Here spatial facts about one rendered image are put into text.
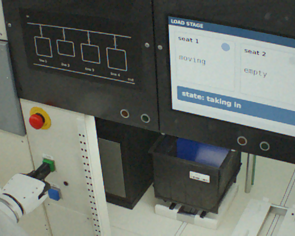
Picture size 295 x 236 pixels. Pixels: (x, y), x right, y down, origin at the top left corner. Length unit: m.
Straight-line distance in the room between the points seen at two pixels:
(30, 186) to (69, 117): 0.21
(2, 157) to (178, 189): 0.53
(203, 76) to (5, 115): 0.60
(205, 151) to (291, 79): 0.76
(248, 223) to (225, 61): 0.76
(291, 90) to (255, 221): 0.75
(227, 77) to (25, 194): 0.59
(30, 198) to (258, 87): 0.63
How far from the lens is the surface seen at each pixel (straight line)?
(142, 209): 1.81
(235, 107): 1.10
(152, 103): 1.18
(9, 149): 1.56
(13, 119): 1.46
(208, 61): 1.07
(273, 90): 1.06
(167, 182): 1.68
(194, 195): 1.66
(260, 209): 1.76
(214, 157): 1.74
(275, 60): 1.02
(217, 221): 1.71
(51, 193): 1.54
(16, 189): 1.40
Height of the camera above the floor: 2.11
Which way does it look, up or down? 34 degrees down
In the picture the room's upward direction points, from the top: 4 degrees counter-clockwise
